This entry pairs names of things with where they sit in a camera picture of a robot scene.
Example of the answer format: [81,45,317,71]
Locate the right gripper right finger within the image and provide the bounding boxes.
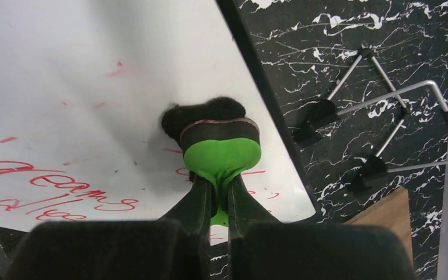
[227,175,280,240]

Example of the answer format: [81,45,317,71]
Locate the green bone-shaped eraser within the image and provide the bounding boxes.
[161,96,262,226]

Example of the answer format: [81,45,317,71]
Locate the metal wire whiteboard stand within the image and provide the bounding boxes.
[291,47,448,194]

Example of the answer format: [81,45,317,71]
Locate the brown wooden board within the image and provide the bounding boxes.
[344,187,414,265]

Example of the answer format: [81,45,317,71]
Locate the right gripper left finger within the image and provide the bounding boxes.
[160,174,214,247]

